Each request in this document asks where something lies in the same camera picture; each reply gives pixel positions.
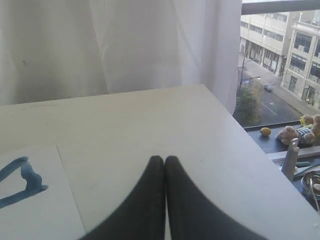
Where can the metal bowl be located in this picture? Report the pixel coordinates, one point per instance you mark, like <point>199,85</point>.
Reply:
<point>311,184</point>

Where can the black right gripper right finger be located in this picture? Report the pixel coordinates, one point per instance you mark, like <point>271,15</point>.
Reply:
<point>191,215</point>

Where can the black window sill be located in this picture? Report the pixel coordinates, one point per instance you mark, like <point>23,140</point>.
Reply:
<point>270,144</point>

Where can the grey clamp bracket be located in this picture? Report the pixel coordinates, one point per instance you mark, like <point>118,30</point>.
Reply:
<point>291,157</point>

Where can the plush teddy bear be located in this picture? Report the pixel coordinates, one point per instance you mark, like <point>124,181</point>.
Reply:
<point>306,134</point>

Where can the white paper sheet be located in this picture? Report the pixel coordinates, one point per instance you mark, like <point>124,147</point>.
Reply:
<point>36,200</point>

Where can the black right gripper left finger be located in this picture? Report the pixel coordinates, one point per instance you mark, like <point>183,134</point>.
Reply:
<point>142,215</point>

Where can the white backdrop cloth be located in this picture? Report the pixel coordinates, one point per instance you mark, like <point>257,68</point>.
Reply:
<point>58,49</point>

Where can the yellow lemon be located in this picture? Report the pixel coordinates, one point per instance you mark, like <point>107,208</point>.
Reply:
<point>265,131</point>

